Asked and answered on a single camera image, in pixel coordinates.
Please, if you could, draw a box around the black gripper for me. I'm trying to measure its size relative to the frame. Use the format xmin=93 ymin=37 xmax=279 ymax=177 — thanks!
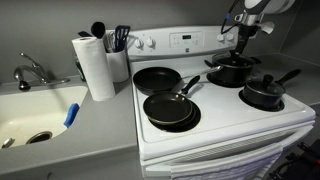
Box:
xmin=234 ymin=23 xmax=260 ymax=56

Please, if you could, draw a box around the black stove burner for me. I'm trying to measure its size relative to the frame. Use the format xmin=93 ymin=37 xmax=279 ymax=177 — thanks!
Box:
xmin=205 ymin=73 xmax=249 ymax=89
xmin=148 ymin=100 xmax=202 ymax=134
xmin=238 ymin=89 xmax=286 ymax=113

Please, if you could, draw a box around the white electric stove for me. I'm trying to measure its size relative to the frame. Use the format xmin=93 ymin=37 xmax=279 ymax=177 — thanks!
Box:
xmin=126 ymin=25 xmax=317 ymax=180

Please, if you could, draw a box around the small glass saucepan lid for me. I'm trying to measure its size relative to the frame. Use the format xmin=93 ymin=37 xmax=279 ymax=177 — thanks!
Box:
xmin=244 ymin=74 xmax=286 ymax=97

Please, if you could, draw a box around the small black saucepan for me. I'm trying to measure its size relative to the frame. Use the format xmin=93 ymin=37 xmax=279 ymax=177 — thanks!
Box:
xmin=242 ymin=68 xmax=302 ymax=108

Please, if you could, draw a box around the large black frying pan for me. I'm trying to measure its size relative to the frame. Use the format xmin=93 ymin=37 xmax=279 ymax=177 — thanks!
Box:
xmin=132 ymin=65 xmax=224 ymax=97

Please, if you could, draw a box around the small black frying pan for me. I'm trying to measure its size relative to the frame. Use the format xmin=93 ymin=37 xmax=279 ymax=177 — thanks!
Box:
xmin=142 ymin=75 xmax=201 ymax=127

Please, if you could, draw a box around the blue slotted spatula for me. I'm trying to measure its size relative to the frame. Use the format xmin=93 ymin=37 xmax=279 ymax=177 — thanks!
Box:
xmin=114 ymin=25 xmax=132 ymax=53

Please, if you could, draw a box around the white dish towel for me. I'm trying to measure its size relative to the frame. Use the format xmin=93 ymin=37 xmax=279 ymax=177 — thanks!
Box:
xmin=169 ymin=143 xmax=284 ymax=180

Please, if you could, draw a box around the white utensil holder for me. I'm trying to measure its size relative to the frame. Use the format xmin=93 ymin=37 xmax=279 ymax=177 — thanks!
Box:
xmin=105 ymin=47 xmax=130 ymax=84

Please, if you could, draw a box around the metal whisk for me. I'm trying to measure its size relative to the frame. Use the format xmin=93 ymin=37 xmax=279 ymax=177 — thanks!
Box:
xmin=105 ymin=30 xmax=118 ymax=53

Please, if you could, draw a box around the black ladle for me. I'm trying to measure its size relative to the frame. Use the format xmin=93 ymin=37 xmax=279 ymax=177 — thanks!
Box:
xmin=90 ymin=21 xmax=111 ymax=54

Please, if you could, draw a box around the white paper towel roll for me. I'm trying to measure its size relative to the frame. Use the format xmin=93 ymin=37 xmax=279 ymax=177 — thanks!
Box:
xmin=71 ymin=36 xmax=117 ymax=103

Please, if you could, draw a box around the black spatula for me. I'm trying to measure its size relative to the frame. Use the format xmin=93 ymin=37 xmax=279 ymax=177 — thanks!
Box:
xmin=77 ymin=30 xmax=94 ymax=39

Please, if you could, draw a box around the green soap bottle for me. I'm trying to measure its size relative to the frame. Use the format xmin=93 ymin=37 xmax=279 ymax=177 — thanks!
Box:
xmin=74 ymin=56 xmax=87 ymax=83

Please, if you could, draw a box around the chrome sink faucet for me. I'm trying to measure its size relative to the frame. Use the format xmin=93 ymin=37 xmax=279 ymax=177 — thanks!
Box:
xmin=13 ymin=52 xmax=72 ymax=86

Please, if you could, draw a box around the white kitchen sink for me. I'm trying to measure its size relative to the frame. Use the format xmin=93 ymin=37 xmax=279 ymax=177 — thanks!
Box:
xmin=0 ymin=84 xmax=89 ymax=150

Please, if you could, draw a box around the black sink sprayer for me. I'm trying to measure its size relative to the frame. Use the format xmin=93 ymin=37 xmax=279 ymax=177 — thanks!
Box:
xmin=18 ymin=79 xmax=32 ymax=92

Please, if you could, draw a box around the metal sink drain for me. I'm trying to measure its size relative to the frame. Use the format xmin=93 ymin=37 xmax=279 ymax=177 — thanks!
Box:
xmin=25 ymin=130 xmax=54 ymax=145

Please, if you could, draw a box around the metal sink stopper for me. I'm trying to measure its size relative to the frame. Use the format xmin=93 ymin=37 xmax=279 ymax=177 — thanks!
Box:
xmin=0 ymin=137 xmax=16 ymax=149

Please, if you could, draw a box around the large black two-handled pot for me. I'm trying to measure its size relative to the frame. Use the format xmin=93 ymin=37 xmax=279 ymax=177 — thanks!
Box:
xmin=203 ymin=54 xmax=262 ymax=85

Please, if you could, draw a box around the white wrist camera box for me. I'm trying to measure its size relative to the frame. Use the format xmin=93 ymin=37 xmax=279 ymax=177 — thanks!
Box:
xmin=259 ymin=21 xmax=276 ymax=35

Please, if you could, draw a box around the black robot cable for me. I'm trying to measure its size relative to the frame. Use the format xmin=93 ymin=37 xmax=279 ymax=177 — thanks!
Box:
xmin=220 ymin=0 xmax=242 ymax=35

